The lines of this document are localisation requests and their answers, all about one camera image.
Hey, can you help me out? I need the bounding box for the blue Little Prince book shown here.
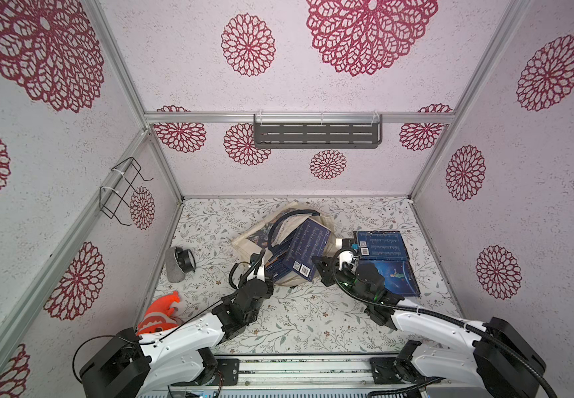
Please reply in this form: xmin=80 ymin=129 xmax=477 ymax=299
xmin=374 ymin=260 xmax=421 ymax=297

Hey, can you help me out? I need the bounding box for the blue book with barcode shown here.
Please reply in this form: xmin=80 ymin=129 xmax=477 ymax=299
xmin=354 ymin=231 xmax=409 ymax=261

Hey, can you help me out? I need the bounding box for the stack of blue books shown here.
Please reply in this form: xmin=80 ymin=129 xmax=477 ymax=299
xmin=265 ymin=249 xmax=290 ymax=282

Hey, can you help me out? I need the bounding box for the cream canvas tote bag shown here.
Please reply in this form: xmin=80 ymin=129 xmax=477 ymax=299
xmin=232 ymin=202 xmax=336 ymax=287

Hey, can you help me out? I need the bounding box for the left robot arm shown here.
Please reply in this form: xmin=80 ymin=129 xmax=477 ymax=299
xmin=78 ymin=251 xmax=274 ymax=397

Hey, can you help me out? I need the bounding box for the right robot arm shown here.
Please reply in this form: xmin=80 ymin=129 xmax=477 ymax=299
xmin=312 ymin=247 xmax=556 ymax=397

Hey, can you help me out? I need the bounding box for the red toy figure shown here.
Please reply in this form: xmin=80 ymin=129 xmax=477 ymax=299
xmin=136 ymin=291 xmax=182 ymax=335

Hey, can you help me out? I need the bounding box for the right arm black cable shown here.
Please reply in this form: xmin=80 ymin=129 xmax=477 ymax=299
xmin=330 ymin=247 xmax=559 ymax=398

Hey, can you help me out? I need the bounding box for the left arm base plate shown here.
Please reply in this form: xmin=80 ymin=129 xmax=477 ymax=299
xmin=174 ymin=358 xmax=241 ymax=386

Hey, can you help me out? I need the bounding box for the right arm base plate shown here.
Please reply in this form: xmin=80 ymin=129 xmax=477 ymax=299
xmin=369 ymin=354 xmax=442 ymax=385

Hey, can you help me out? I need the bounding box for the aluminium rail frame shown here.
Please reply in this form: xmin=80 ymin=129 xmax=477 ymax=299
xmin=137 ymin=352 xmax=514 ymax=398

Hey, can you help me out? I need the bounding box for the black wire wall rack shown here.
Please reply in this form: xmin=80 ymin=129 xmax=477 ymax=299
xmin=98 ymin=157 xmax=156 ymax=231

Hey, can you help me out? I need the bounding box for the grey slotted wall shelf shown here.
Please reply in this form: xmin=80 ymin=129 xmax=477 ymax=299
xmin=252 ymin=114 xmax=383 ymax=149

